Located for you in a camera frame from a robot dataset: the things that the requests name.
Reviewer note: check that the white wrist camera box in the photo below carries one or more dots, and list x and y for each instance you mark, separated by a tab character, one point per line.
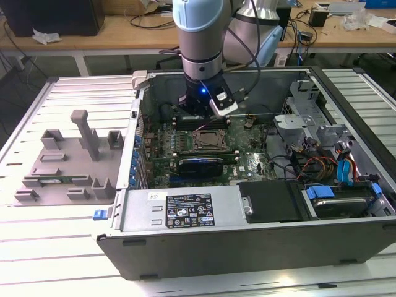
226	106

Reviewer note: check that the green motherboard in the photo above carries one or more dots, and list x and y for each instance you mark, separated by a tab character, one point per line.
253	161

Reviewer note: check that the wooden desk white frame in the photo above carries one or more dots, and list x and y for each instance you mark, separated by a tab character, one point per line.
92	41
340	38

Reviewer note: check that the black graphics card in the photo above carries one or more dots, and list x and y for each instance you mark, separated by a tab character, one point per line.
201	168

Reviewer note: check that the blue plastic case latch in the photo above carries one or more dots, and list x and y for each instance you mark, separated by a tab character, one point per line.
99	215

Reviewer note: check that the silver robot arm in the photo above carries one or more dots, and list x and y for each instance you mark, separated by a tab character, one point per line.
201	37

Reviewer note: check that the silver topped CPU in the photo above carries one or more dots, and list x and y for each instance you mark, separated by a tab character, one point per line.
211	140

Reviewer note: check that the silver metal drive bracket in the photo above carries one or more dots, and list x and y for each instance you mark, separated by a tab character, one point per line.
290	123

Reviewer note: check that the round coin battery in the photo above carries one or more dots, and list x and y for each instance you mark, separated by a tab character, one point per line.
249	125

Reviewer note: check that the small black box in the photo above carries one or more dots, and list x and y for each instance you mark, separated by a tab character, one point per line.
317	18

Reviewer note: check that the crumpled white plastic bag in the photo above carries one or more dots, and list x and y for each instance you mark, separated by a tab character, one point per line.
46	36

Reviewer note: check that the clear plastic bags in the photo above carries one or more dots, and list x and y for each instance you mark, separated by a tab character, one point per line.
355	20

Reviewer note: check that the grey open PC case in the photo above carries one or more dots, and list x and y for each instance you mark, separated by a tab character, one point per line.
247	253

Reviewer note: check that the thin metal locking lever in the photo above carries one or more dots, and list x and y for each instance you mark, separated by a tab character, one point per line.
206	124

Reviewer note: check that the grey power supply unit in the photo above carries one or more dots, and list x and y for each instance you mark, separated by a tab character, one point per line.
139	210

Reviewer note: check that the RAM slot white clips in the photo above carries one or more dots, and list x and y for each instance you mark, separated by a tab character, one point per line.
185	124
185	153

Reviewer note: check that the white flat box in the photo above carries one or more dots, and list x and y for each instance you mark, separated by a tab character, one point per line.
389	26

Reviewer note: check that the green RAM stick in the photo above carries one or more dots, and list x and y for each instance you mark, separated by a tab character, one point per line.
229	158
52	181

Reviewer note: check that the grey metal bracket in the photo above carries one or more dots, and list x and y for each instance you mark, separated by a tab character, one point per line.
334	133

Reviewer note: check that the black computer box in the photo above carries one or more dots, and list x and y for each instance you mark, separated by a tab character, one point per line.
55	15

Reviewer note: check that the perforated metal drive cage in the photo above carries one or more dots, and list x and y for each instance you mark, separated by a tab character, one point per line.
301	92

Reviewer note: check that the black plastic cover panel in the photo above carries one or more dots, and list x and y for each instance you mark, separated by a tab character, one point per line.
272	201

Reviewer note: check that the hard disk blue carrier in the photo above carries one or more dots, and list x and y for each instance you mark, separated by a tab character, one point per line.
340	207

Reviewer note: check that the black cylinder component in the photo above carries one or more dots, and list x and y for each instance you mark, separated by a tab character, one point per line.
165	111

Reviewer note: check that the pale plastic case latch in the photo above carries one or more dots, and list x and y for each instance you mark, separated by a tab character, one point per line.
139	81

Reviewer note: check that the CPU socket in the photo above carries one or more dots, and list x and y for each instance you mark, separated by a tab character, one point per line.
212	148

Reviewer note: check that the grey plastic parts rack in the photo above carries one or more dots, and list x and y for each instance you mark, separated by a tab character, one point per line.
77	167

